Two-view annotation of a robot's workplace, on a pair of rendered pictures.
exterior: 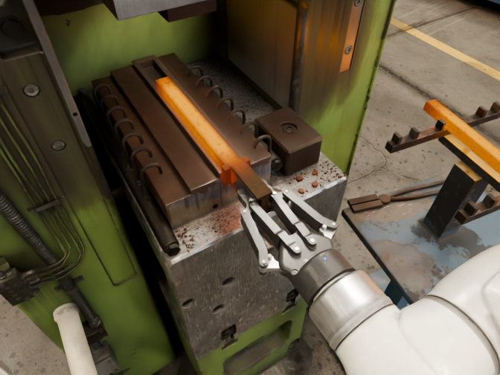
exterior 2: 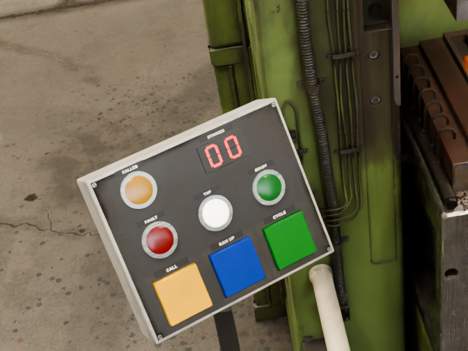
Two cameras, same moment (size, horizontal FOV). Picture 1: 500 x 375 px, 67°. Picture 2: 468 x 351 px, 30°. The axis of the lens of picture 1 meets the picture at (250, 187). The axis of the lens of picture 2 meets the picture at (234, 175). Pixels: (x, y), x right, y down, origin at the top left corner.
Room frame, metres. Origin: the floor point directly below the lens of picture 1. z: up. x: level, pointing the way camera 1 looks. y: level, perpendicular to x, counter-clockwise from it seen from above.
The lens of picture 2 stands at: (-0.84, -0.19, 1.99)
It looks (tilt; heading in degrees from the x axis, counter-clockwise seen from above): 38 degrees down; 33
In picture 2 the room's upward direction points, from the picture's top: 10 degrees counter-clockwise
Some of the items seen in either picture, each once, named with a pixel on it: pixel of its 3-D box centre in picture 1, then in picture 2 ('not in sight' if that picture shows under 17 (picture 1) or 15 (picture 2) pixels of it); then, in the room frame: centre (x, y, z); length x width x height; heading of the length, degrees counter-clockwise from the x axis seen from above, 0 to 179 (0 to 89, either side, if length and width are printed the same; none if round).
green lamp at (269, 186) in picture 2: not in sight; (269, 187); (0.11, 0.36, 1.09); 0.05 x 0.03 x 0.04; 121
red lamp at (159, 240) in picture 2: not in sight; (159, 239); (-0.06, 0.47, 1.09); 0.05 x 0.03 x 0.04; 121
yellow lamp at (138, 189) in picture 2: not in sight; (138, 189); (-0.03, 0.51, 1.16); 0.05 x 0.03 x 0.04; 121
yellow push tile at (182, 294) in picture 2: not in sight; (182, 294); (-0.08, 0.43, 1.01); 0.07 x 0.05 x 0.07; 146
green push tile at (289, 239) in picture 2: not in sight; (288, 239); (0.09, 0.32, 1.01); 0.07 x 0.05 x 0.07; 146
